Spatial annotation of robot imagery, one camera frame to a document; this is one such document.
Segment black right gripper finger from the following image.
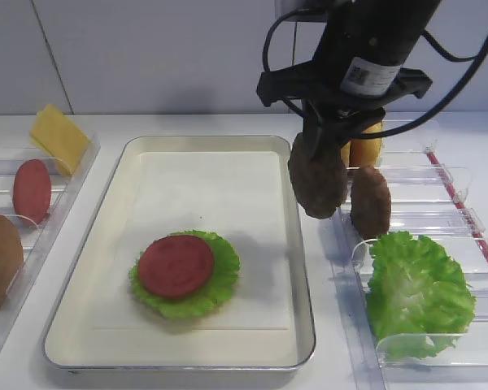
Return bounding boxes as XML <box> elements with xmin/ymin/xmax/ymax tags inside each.
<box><xmin>303</xmin><ymin>99</ymin><xmax>341</xmax><ymax>161</ymax></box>
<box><xmin>337</xmin><ymin>107</ymin><xmax>386</xmax><ymax>142</ymax></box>

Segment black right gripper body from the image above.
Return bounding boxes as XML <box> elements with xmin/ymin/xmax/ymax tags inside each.
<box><xmin>256</xmin><ymin>60</ymin><xmax>432</xmax><ymax>111</ymax></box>

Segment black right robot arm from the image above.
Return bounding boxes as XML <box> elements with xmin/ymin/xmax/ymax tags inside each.
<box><xmin>256</xmin><ymin>1</ymin><xmax>439</xmax><ymax>159</ymax></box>

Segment dark brown meat patty right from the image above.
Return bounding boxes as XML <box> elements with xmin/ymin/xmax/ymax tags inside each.
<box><xmin>351</xmin><ymin>167</ymin><xmax>391</xmax><ymax>240</ymax></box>

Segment green lettuce leaf on tray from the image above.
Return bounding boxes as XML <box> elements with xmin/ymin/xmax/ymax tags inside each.
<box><xmin>129</xmin><ymin>230</ymin><xmax>241</xmax><ymax>320</ymax></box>

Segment green lettuce leaf in rack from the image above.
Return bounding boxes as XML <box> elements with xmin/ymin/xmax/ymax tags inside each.
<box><xmin>366</xmin><ymin>232</ymin><xmax>476</xmax><ymax>362</ymax></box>

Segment red tomato slice on tray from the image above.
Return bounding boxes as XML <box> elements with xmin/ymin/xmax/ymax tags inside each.
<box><xmin>137</xmin><ymin>235</ymin><xmax>215</xmax><ymax>299</ymax></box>

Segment yellow cheese slices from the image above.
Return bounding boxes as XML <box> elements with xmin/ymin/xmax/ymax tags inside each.
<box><xmin>29</xmin><ymin>104</ymin><xmax>90</xmax><ymax>176</ymax></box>

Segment red tomato slice in rack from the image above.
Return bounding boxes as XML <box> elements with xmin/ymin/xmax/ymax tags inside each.
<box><xmin>12</xmin><ymin>159</ymin><xmax>51</xmax><ymax>224</ymax></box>

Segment sesame bun half right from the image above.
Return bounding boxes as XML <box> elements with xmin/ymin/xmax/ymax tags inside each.
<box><xmin>341</xmin><ymin>138</ymin><xmax>382</xmax><ymax>167</ymax></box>

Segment red strip on right rack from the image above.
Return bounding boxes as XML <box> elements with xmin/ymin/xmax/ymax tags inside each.
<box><xmin>425</xmin><ymin>151</ymin><xmax>488</xmax><ymax>264</ymax></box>

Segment cream rectangular metal tray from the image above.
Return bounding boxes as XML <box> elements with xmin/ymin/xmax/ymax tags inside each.
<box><xmin>43</xmin><ymin>136</ymin><xmax>316</xmax><ymax>371</ymax></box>

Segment clear acrylic right rack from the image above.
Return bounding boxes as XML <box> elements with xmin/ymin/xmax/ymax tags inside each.
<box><xmin>331</xmin><ymin>126</ymin><xmax>488</xmax><ymax>389</ymax></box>

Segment clear acrylic rack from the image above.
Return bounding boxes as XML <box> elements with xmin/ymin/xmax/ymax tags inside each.
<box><xmin>331</xmin><ymin>126</ymin><xmax>488</xmax><ymax>389</ymax></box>
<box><xmin>0</xmin><ymin>137</ymin><xmax>99</xmax><ymax>352</ymax></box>

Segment white paper tray liner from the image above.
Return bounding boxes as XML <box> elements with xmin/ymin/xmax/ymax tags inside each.
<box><xmin>94</xmin><ymin>152</ymin><xmax>291</xmax><ymax>330</ymax></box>

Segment clear acrylic left rack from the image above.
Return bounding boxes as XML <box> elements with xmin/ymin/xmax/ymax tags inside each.
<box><xmin>0</xmin><ymin>137</ymin><xmax>99</xmax><ymax>352</ymax></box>

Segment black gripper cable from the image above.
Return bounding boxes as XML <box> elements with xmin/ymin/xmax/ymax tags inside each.
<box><xmin>262</xmin><ymin>0</ymin><xmax>488</xmax><ymax>142</ymax></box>

